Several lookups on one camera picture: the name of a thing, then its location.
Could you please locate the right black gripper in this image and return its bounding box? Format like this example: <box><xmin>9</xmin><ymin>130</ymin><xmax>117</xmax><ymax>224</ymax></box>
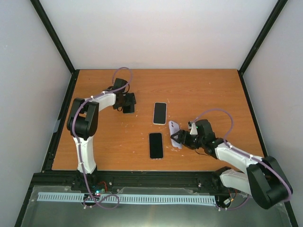
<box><xmin>171</xmin><ymin>130</ymin><xmax>205</xmax><ymax>150</ymax></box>

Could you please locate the purple phone case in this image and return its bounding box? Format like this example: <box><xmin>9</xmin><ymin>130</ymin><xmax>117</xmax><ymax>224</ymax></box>
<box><xmin>169</xmin><ymin>121</ymin><xmax>182</xmax><ymax>149</ymax></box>

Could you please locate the black phone green edge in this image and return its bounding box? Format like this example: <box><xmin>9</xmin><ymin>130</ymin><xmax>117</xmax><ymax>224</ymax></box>
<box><xmin>123</xmin><ymin>105</ymin><xmax>135</xmax><ymax>114</ymax></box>

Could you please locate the clear magsafe phone case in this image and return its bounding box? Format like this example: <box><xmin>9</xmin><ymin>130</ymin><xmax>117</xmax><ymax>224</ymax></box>
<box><xmin>149</xmin><ymin>132</ymin><xmax>164</xmax><ymax>161</ymax></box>

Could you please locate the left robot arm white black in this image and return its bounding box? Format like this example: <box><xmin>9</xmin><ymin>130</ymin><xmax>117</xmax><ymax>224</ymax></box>
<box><xmin>67</xmin><ymin>78</ymin><xmax>136</xmax><ymax>191</ymax></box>

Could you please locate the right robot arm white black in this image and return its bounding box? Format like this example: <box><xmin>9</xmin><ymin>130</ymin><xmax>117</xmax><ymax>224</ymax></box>
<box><xmin>169</xmin><ymin>120</ymin><xmax>293</xmax><ymax>209</ymax></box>

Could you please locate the green led controller board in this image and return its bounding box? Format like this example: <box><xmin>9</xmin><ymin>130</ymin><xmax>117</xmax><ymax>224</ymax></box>
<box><xmin>92</xmin><ymin>181</ymin><xmax>107</xmax><ymax>196</ymax></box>

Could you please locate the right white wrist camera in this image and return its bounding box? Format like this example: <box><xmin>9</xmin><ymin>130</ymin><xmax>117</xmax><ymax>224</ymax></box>
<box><xmin>187</xmin><ymin>121</ymin><xmax>196</xmax><ymax>130</ymax></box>

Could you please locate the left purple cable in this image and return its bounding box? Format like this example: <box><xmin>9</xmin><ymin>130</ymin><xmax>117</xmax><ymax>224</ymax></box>
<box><xmin>72</xmin><ymin>67</ymin><xmax>133</xmax><ymax>190</ymax></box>

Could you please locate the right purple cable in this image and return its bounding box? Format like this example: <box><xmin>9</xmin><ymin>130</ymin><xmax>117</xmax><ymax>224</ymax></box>
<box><xmin>193</xmin><ymin>108</ymin><xmax>293</xmax><ymax>201</ymax></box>

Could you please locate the left black frame post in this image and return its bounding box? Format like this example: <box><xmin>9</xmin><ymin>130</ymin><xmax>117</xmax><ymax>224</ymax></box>
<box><xmin>29</xmin><ymin>0</ymin><xmax>80</xmax><ymax>74</ymax></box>

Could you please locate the black frame post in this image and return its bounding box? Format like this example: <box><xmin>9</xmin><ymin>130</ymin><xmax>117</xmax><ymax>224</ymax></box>
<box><xmin>29</xmin><ymin>0</ymin><xmax>80</xmax><ymax>74</ymax></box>
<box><xmin>238</xmin><ymin>0</ymin><xmax>289</xmax><ymax>74</ymax></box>

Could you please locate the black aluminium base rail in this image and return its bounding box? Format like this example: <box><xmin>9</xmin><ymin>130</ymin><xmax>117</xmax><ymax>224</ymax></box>
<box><xmin>30</xmin><ymin>170</ymin><xmax>242</xmax><ymax>194</ymax></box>

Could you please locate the light blue cable duct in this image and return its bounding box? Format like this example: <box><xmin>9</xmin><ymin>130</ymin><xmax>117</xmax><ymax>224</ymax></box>
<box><xmin>37</xmin><ymin>192</ymin><xmax>216</xmax><ymax>206</ymax></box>

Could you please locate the right black frame post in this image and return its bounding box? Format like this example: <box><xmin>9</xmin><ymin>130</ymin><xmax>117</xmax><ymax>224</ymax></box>
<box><xmin>238</xmin><ymin>0</ymin><xmax>289</xmax><ymax>74</ymax></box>

